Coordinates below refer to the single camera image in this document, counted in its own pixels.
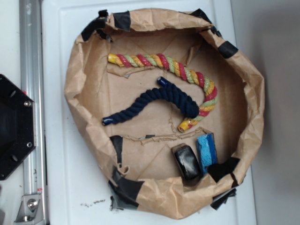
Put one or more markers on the brown paper bin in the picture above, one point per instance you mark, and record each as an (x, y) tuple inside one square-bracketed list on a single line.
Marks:
[(118, 57)]

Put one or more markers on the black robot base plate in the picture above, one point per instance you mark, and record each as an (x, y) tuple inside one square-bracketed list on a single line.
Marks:
[(16, 127)]

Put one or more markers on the blue sponge eraser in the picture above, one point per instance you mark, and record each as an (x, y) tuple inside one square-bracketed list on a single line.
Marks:
[(206, 151)]

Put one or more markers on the aluminium extrusion rail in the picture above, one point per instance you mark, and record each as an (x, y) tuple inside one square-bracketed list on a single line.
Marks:
[(34, 166)]

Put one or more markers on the black tape roll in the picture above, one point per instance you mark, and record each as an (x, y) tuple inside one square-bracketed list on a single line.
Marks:
[(187, 161)]

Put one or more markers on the metal corner bracket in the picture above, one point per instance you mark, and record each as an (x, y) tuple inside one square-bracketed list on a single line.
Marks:
[(30, 211)]

